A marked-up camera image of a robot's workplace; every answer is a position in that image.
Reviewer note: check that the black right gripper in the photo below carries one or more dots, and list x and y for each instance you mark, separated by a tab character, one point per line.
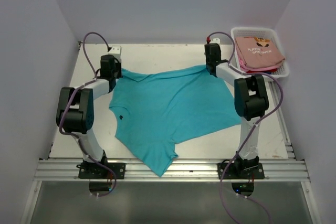
220	51

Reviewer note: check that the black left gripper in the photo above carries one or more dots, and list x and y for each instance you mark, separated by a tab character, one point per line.
118	64

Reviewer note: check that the turquoise t shirt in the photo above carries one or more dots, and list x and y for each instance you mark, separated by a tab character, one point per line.
155	112

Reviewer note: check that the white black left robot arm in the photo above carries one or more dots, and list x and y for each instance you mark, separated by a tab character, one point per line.
75	113

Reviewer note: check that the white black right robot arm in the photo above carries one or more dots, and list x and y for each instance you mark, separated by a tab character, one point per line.
250	102

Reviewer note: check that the white plastic basket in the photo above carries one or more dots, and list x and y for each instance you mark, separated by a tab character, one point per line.
265	33

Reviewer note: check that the light pink folded t shirt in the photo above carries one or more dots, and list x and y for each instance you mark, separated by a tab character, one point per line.
243	66

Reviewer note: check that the pink printed folded t shirt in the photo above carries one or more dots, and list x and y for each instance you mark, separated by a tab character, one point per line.
258	52

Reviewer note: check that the red folded t shirt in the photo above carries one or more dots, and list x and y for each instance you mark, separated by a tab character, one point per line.
265	70

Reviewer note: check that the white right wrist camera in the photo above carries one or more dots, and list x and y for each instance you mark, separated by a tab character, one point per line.
213	40

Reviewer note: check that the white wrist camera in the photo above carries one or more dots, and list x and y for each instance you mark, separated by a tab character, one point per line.
115	51
213	40

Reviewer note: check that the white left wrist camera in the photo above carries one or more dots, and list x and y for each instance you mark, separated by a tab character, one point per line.
115	51

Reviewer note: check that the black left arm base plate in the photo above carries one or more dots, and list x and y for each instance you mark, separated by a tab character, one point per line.
118	170

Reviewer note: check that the aluminium mounting rail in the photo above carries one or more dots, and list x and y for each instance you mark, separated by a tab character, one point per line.
181	170

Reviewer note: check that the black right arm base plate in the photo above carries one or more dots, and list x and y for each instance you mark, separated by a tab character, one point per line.
232	173

